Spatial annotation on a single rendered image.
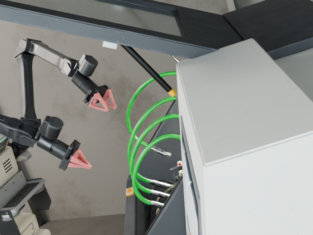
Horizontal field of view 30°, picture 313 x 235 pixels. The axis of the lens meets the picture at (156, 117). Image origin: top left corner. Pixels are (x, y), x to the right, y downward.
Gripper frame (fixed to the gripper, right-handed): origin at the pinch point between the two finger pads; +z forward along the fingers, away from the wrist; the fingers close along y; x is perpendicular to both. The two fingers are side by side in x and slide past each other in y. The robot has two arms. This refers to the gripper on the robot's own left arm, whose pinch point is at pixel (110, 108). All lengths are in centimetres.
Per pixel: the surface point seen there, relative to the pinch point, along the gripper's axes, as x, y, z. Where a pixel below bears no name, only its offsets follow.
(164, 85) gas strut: -43, -35, 28
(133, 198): 25.5, 2.3, 26.8
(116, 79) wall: 72, 130, -70
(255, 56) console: -69, -40, 47
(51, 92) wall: 110, 120, -105
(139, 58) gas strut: -47, -39, 20
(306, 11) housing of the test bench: -70, 15, 37
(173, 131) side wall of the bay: 3.0, 22.9, 18.6
